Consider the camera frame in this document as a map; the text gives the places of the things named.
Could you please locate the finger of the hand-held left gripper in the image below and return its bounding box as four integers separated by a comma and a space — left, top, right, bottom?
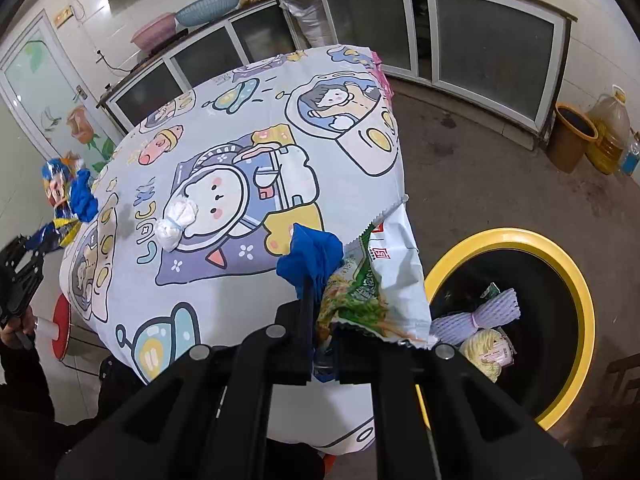
0, 234, 49, 283

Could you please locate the blue plastic bag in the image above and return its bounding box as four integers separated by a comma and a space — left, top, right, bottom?
69, 169, 100, 223
276, 223, 345, 291

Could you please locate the cartoon printed tablecloth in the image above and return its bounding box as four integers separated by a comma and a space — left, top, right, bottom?
59, 45, 411, 456

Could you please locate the red round stool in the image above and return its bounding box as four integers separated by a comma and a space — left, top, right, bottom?
51, 292, 101, 377

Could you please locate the dark wooden chair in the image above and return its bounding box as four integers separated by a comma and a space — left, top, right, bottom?
585, 352, 640, 441

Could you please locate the brown plastic bucket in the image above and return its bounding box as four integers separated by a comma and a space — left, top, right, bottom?
546, 103, 599, 174

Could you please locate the blue plastic basket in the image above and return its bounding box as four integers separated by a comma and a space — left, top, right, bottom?
175, 0, 242, 28

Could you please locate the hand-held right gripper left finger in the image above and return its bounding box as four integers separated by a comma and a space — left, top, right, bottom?
55, 280, 317, 480

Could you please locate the green and white snack packet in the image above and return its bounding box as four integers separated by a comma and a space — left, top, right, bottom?
315, 195, 438, 361

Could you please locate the white door with flower print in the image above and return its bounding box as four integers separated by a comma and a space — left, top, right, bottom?
0, 10, 119, 173

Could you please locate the person's left hand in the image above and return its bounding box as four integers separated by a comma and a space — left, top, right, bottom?
0, 306, 39, 352

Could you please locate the black bin with yellow rim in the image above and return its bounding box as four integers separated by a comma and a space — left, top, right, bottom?
417, 227, 597, 432

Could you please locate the small blue bottle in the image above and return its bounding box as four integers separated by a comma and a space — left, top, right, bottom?
620, 132, 640, 177

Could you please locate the white woven sack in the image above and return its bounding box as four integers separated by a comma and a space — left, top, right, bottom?
280, 0, 336, 48

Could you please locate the person's left forearm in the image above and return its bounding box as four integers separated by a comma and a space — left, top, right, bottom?
0, 342, 57, 428

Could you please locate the purple foam net bundle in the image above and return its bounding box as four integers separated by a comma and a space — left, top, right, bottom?
429, 287, 522, 347

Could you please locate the pink plastic basin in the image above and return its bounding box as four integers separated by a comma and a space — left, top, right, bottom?
131, 12, 177, 51

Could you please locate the kitchen cabinet with glass doors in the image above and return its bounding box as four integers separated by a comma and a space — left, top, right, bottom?
97, 0, 573, 150

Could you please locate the small white tied bag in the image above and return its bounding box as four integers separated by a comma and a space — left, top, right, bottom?
153, 197, 197, 253

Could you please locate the colourful blue yellow snack packet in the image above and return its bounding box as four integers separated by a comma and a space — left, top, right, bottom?
27, 157, 98, 252

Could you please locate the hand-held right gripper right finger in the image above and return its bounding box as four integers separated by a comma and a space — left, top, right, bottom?
330, 331, 583, 480

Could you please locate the large cooking oil bottle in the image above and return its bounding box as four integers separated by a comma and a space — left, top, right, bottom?
586, 86, 632, 175

